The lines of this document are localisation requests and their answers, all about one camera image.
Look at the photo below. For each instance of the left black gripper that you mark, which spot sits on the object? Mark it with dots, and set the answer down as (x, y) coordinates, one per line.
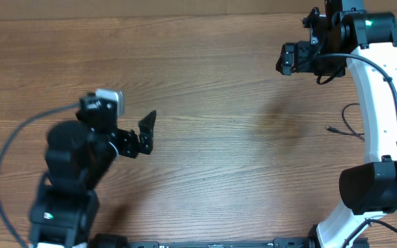
(130, 147)

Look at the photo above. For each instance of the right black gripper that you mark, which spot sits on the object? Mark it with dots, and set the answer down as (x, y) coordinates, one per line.
(300, 52)

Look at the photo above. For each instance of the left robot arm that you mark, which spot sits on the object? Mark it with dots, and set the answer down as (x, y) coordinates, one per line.
(79, 154)

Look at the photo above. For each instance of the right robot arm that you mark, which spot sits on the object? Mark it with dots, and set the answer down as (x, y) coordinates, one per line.
(347, 38)

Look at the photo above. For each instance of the cardboard back panel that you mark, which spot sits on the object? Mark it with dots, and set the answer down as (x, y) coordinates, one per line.
(76, 9)

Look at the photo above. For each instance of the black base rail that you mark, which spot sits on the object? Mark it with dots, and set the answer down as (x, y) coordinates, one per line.
(115, 241)

